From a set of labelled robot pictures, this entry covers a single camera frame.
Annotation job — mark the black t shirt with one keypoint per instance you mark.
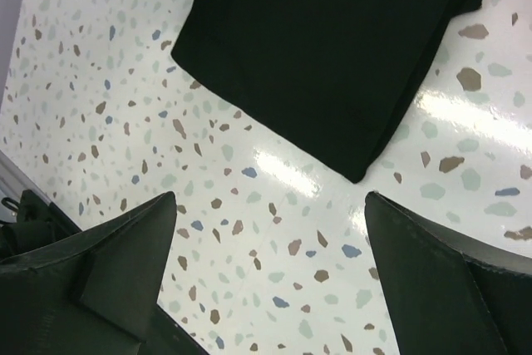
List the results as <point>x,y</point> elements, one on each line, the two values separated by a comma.
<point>334,77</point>

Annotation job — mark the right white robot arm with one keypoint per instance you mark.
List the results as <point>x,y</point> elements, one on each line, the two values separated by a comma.
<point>37,222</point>

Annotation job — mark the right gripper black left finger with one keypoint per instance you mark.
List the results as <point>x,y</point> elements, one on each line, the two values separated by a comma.
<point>93,292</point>

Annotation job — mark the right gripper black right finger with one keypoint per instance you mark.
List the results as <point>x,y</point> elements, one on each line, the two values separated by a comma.
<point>447,293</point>

